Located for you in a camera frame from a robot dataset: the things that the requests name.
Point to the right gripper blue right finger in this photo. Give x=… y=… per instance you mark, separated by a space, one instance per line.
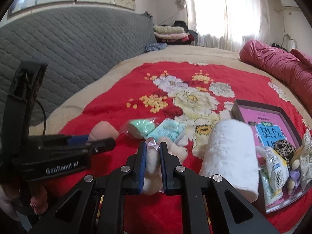
x=165 y=170

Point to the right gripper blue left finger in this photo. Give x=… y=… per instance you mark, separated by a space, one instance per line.
x=141 y=166

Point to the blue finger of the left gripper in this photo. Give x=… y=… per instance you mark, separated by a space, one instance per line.
x=81 y=139
x=100 y=146

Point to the pink makeup sponge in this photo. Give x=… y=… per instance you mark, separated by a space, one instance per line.
x=103 y=130

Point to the green sponge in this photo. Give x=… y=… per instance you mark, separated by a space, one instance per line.
x=139 y=128

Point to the green tissue pack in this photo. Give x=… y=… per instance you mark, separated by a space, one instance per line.
x=170 y=128
x=270 y=196

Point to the white plush bear toy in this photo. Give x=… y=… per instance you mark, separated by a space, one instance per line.
x=152 y=177

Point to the yellow white tissue pack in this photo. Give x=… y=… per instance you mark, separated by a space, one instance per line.
x=277 y=168

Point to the person's left hand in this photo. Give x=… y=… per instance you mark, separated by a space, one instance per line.
x=11 y=198

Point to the red floral blanket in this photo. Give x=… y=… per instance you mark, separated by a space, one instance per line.
x=159 y=213

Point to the white rolled towel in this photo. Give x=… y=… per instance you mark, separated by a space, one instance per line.
x=231 y=153

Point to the grey quilted headboard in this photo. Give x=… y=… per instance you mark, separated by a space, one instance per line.
x=79 y=45

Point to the blue patterned cloth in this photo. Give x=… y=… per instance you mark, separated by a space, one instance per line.
x=155 y=47

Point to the dark tray with pink book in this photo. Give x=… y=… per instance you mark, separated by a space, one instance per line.
x=269 y=124

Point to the stack of folded blankets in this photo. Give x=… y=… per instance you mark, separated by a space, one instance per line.
x=173 y=35

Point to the green tissue pack in tray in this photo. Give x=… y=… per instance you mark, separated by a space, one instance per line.
x=270 y=196

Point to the leopard print scrunchie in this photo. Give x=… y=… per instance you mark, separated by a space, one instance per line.
x=285 y=149

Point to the small beige plush toy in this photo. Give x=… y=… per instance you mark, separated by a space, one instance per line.
x=294 y=174

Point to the floral cream scrunchie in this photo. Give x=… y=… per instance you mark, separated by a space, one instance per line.
x=305 y=160

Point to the white window curtain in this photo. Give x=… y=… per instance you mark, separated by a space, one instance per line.
x=228 y=24

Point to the pink rolled quilt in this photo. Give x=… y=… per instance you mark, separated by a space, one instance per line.
x=292 y=68

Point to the white air conditioner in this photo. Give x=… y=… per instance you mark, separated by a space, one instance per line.
x=288 y=3

